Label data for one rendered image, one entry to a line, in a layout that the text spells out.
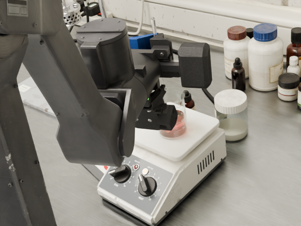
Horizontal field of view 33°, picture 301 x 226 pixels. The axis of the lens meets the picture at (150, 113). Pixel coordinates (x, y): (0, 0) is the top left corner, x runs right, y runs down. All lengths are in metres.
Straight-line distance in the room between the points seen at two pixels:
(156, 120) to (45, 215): 0.29
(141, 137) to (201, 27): 0.50
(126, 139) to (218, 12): 0.73
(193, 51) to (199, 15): 0.61
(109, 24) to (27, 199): 0.24
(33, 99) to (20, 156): 0.78
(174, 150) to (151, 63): 0.19
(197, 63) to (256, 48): 0.40
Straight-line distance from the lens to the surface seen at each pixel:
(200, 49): 0.64
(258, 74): 1.06
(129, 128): 0.54
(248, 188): 0.85
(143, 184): 0.78
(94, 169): 0.92
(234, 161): 0.90
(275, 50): 1.03
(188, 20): 1.28
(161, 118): 0.67
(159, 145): 0.81
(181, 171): 0.79
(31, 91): 1.20
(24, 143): 0.40
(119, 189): 0.82
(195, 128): 0.83
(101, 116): 0.51
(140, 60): 0.64
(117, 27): 0.56
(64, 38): 0.45
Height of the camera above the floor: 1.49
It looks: 34 degrees down
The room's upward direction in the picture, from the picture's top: 10 degrees counter-clockwise
